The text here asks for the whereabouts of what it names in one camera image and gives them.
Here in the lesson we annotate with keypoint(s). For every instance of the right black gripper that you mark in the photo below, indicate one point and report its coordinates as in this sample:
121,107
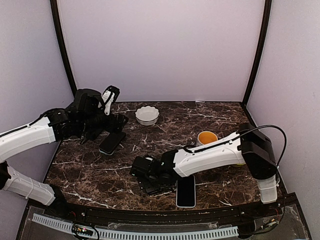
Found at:
148,188

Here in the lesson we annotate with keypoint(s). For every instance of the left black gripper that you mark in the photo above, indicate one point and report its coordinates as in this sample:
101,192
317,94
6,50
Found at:
111,127

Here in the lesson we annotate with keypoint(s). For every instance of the purple smartphone dark screen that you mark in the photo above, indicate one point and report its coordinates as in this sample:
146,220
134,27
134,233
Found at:
153,188

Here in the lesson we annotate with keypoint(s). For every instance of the light blue smartphone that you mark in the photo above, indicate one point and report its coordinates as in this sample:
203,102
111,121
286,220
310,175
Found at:
186,192

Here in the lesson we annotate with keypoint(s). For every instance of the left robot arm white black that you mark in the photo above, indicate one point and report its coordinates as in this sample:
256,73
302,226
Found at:
86,118

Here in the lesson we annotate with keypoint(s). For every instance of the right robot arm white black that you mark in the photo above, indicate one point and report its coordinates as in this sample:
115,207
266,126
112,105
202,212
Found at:
177,167

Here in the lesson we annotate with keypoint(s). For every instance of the stacked phone with teal edge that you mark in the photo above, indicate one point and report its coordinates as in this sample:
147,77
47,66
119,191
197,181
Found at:
111,142

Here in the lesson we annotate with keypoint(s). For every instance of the small dark phone case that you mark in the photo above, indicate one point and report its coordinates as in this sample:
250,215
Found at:
92,134

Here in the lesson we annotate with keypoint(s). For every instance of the white fluted ceramic bowl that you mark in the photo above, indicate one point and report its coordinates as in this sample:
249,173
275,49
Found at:
147,115

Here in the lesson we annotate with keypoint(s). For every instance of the white patterned mug yellow inside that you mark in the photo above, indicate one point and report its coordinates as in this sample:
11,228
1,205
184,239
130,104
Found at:
206,137

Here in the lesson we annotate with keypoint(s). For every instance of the lime green bowl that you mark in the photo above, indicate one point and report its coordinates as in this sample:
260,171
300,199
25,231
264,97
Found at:
238,165

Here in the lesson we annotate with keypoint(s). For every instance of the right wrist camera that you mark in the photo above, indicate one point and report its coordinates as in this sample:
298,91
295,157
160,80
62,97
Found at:
149,158

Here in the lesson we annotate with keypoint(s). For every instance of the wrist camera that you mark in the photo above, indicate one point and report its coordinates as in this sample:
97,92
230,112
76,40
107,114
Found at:
149,158
109,96

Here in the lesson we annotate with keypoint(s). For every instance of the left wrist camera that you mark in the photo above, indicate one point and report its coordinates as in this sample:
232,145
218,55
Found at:
109,96

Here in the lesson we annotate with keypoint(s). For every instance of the black front rail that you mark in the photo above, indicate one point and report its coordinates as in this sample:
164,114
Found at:
101,216

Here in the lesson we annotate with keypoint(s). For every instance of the white slotted cable duct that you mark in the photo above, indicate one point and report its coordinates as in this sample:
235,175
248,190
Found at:
134,231

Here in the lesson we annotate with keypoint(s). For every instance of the left black frame post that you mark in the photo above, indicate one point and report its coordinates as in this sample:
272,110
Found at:
62,46

